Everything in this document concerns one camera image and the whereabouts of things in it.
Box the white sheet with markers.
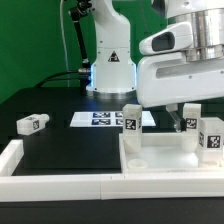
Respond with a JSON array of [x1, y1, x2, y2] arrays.
[[69, 110, 157, 128]]

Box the white square table top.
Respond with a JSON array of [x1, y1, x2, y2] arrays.
[[119, 133, 224, 173]]

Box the white thin cable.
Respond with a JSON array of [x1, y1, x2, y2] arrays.
[[59, 0, 71, 88]]

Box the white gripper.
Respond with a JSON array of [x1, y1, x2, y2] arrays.
[[137, 22, 224, 132]]

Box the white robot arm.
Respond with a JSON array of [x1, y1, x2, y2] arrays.
[[69, 0, 224, 129]]

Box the white U-shaped fence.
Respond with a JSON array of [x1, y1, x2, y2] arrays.
[[0, 140, 224, 202]]

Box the black cable bundle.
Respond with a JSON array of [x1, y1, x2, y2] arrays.
[[34, 6, 92, 89]]

